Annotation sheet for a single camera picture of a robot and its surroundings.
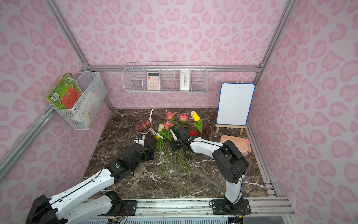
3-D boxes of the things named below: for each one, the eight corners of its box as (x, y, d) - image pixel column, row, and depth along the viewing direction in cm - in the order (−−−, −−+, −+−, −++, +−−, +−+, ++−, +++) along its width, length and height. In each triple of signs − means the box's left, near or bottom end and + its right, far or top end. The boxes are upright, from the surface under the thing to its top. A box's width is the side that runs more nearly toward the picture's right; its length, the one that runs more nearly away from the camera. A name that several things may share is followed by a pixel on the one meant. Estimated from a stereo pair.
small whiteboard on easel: (215, 133, 105) (225, 99, 79) (213, 118, 115) (221, 82, 89) (242, 133, 105) (261, 99, 79) (237, 117, 115) (252, 82, 89)
